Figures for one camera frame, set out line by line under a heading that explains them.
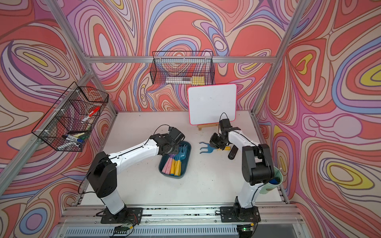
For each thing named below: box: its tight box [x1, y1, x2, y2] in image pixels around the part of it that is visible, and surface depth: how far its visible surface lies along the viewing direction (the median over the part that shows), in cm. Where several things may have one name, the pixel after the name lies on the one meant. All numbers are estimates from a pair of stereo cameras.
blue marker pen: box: [62, 134, 85, 143], surface depth 71 cm
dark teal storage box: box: [158, 140, 192, 179], surface depth 88 cm
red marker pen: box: [81, 105, 101, 123], surface depth 79 cm
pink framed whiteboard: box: [187, 83, 237, 126], surface depth 102 cm
